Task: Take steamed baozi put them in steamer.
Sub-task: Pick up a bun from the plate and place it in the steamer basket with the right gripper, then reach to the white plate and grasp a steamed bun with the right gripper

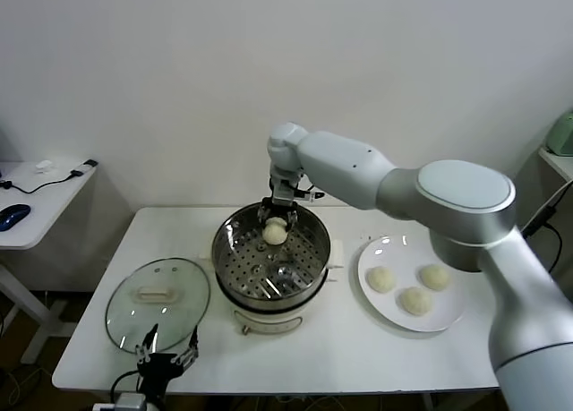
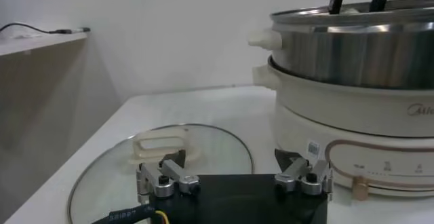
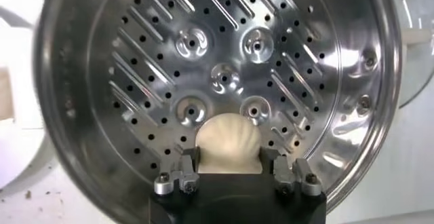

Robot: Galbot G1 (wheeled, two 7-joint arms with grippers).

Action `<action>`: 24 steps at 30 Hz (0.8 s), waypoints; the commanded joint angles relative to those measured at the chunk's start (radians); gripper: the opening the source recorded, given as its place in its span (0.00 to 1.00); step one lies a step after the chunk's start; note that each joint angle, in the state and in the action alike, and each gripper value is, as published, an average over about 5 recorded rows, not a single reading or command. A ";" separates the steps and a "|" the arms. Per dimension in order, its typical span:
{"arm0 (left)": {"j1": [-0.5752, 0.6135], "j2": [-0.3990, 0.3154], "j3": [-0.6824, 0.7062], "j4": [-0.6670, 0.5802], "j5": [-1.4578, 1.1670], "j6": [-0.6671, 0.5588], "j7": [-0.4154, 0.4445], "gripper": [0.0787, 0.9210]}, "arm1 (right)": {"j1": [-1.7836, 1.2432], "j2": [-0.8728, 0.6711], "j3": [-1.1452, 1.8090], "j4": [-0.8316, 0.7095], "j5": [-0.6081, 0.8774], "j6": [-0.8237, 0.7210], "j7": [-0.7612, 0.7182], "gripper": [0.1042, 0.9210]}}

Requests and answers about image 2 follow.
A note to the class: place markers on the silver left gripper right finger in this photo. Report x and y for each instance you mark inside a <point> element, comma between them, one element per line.
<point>315,174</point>

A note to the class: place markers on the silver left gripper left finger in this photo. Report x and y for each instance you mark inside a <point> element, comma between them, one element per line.
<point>152,178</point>

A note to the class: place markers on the white steamed baozi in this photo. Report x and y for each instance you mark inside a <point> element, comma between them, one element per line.
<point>349,10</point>

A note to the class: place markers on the round glass pot lid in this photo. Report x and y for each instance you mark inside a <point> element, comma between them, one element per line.
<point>217,147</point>

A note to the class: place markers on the stainless steel steamer basket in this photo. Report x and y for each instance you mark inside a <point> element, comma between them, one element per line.
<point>339,55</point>

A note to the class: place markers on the cream electric cooker base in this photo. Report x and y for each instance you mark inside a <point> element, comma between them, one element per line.
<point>322,110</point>

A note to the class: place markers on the small grey plugged device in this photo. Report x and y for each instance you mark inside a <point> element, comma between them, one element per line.
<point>81,29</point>

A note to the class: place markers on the white side desk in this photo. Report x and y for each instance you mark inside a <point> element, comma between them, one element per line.
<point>34,42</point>

